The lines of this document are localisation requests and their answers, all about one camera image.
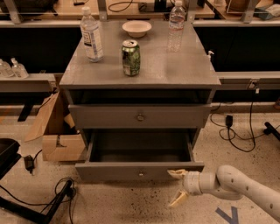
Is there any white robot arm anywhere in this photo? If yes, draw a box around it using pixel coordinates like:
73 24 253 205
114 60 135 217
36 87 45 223
167 165 280 222

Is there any sanitizer bottle left inner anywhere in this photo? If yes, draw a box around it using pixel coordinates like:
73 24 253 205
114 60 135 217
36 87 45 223
11 58 29 79

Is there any grey wooden drawer cabinet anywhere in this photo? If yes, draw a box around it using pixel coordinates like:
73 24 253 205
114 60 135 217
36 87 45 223
60 21 221 141

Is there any grey top drawer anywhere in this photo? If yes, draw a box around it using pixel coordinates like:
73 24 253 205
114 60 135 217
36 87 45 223
69 104 210 129

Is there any black metal stand base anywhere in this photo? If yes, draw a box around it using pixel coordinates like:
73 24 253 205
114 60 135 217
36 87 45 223
0 178 76 224

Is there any white labelled plastic bottle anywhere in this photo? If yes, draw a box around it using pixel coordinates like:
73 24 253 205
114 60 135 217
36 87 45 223
80 6 103 62

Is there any clear water bottle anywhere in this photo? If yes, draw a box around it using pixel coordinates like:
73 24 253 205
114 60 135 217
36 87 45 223
167 0 186 53

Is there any sanitizer bottle left outer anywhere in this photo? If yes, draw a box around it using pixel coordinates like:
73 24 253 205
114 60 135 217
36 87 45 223
0 59 14 77

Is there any grey drawer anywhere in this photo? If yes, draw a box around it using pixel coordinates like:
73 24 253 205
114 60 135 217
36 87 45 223
69 104 210 129
75 129 204 182

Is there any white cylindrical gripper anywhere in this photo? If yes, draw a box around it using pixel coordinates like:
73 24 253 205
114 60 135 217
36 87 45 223
167 169 219 208

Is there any green soda can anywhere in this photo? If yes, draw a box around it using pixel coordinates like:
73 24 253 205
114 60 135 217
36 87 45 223
122 39 141 76

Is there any black power adapter left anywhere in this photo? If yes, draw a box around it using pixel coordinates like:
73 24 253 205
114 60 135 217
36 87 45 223
24 155 35 172

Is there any black power adapter right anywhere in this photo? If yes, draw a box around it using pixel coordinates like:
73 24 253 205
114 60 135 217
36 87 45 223
226 115 233 128

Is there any white paper bowl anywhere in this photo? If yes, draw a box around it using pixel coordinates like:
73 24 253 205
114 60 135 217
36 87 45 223
122 20 151 38

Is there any sanitizer bottle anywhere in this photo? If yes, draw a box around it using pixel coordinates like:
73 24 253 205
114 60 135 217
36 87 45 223
11 58 29 79
0 59 14 77

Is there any black caster leg right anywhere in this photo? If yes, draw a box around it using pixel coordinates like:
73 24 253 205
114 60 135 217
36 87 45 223
263 122 280 141

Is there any black power adapter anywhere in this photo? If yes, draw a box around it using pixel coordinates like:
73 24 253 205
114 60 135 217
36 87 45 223
24 155 35 172
226 115 233 128

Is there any small white pump bottle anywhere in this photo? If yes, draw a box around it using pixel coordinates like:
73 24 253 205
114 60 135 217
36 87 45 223
207 51 214 61

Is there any open cardboard box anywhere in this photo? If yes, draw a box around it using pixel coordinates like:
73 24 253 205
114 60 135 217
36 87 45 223
25 92 87 162

